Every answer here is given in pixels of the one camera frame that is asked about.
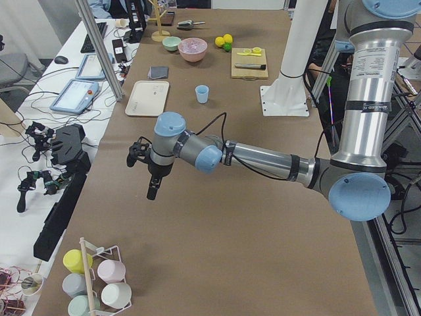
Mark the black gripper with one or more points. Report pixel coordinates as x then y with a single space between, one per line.
158 168

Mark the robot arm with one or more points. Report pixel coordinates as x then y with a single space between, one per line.
353 178

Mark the pink cup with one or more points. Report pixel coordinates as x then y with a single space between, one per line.
111 271

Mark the light blue plastic cup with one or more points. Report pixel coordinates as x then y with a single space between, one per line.
202 93

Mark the yellow cup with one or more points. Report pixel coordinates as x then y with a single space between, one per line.
73 261

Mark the white cup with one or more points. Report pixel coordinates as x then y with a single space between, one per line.
116 295

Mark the grey cup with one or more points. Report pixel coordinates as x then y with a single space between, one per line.
74 285

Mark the mint green cup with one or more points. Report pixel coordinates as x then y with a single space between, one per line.
79 306

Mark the pile of clear ice cubes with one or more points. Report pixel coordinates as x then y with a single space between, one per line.
193 46

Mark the wooden cup tree stand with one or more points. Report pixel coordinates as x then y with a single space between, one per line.
159 11

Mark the paper cup with strainer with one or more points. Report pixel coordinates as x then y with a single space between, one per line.
32 285

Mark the metal ice scoop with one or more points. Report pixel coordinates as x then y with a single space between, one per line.
188 24

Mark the cream rabbit tray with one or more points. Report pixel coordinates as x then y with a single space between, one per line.
147 98

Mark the grey folded cloth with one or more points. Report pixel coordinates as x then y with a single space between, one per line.
158 72

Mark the near teach pendant tablet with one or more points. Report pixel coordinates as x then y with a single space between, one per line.
75 97

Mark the teach pendant tablet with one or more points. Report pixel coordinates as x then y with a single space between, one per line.
90 68
75 97

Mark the far teach pendant tablet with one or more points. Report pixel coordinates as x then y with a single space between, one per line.
90 68

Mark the pink bowl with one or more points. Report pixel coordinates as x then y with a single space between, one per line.
192 58

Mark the mint green bowl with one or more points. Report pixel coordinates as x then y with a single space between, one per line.
171 43

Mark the wooden cutting board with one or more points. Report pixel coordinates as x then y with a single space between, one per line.
249 63

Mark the steel cylinder tool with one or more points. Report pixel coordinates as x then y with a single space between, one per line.
250 66

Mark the green lime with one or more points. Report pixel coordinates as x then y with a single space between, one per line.
227 47

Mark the black computer mouse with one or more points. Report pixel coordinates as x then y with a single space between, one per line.
60 60

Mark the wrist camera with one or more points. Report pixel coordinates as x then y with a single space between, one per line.
139 151

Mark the white wire cup rack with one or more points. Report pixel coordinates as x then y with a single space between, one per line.
92 256

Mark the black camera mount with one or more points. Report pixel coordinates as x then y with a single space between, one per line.
66 151

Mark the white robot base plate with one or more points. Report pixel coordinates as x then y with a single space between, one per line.
277 101

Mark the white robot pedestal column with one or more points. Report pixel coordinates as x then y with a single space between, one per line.
305 23

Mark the aluminium frame post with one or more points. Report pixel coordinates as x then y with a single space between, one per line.
95 36

